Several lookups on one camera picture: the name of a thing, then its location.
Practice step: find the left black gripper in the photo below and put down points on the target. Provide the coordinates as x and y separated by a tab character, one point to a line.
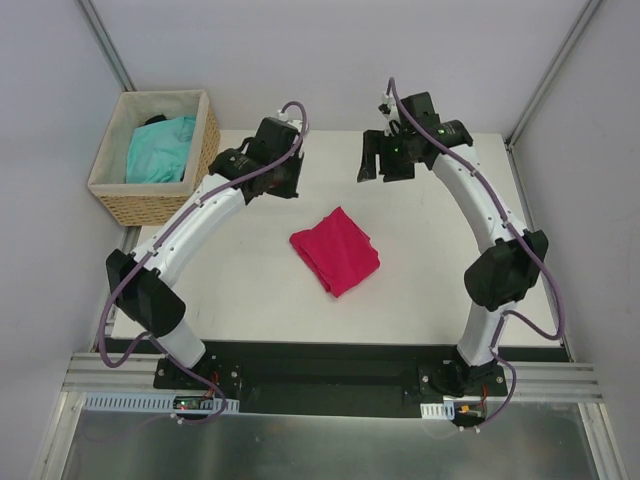
282	181

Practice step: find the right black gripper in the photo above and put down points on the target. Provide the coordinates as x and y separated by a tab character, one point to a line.
382	156

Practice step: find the pink t shirt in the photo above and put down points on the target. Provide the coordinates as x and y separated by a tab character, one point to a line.
337	251

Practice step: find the wicker basket with liner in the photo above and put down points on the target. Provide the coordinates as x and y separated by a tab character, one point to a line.
152	204

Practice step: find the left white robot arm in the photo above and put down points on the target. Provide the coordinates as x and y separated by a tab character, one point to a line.
141	282

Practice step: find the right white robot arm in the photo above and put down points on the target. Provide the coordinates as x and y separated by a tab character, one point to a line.
509	253

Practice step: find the teal t shirt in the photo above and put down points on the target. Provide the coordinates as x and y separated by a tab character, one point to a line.
158	153

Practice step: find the black garment in basket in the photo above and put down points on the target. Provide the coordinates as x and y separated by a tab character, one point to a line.
155	119

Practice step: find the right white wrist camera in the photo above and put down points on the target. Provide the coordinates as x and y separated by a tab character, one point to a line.
388	108

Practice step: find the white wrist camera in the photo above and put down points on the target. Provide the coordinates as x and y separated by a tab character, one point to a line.
388	108
298	124

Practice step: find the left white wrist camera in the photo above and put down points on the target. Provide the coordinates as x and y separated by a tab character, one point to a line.
298	124

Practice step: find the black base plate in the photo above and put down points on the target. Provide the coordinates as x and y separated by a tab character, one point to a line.
344	380

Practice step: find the right aluminium frame post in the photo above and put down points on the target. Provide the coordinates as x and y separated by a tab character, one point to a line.
586	15

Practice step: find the aluminium frame post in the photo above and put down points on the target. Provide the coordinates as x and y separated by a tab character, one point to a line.
586	15
106	45

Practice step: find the left aluminium frame post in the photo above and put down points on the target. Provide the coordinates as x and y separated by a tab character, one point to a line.
106	45

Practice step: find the front aluminium rail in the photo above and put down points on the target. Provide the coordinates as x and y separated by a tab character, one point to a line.
552	382

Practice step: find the right white cable duct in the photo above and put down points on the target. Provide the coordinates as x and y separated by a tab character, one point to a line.
438	411

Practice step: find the white cable duct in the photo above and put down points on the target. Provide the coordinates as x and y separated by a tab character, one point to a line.
158	403
438	411

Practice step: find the left white cable duct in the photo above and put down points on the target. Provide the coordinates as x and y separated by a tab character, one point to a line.
158	403

